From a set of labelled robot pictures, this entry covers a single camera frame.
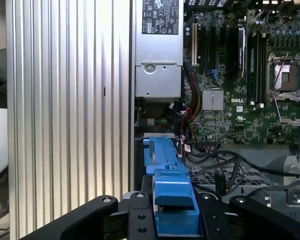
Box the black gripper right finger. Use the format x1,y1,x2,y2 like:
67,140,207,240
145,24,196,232
197,192,300,240

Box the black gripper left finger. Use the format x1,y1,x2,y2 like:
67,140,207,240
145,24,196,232
19,191,156,240

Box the hard disk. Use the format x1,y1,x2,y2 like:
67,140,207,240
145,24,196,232
142,136,202,237

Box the grey metal drive cage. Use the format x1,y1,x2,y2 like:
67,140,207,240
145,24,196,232
189,149,300,219

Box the green motherboard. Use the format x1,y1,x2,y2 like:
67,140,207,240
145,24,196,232
183,0,300,146

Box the black open PC case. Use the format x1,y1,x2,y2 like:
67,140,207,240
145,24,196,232
128,0,300,240

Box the metal socket cover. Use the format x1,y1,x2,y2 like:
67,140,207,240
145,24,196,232
273,92,300,126

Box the silver chipset heatsink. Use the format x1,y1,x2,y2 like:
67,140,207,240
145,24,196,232
202,89,225,111

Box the silver power supply unit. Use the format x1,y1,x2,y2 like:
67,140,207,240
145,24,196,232
134,0,185,98

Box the CPU socket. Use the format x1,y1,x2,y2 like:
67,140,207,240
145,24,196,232
266,51,300,92

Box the locking lever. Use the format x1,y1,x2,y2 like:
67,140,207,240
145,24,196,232
273,52,290,86

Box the RAM slot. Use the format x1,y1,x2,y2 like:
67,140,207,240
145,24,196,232
252,31,258,105
247,31,253,105
256,31,262,105
261,31,267,105

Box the black expansion slot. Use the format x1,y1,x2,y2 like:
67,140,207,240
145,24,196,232
200,24,208,72
218,26,228,73

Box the beige expansion slot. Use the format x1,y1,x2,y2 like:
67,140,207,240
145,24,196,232
191,21,199,68

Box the black wire with plug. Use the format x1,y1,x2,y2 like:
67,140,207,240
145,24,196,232
189,149,246,196

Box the coloured power wire bundle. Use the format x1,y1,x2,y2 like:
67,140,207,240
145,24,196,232
181,69,204,144

